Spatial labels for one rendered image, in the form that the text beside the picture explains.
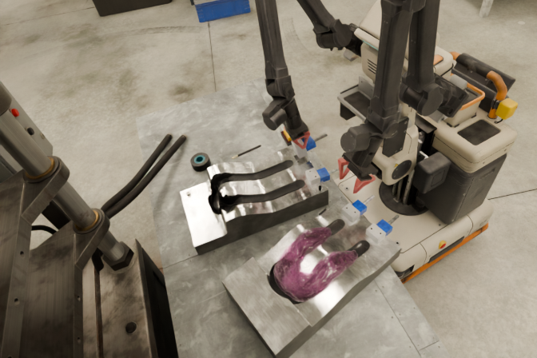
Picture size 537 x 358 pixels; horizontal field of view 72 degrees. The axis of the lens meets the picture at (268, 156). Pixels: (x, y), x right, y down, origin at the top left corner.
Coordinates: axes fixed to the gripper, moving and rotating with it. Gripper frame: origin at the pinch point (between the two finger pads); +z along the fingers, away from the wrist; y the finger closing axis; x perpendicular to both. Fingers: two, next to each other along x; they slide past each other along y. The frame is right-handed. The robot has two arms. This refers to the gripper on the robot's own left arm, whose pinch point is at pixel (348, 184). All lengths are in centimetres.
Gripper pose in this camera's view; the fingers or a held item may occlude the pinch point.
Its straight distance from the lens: 119.9
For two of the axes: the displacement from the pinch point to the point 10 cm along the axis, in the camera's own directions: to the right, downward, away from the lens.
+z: -2.7, 7.9, 5.5
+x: 8.3, -1.0, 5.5
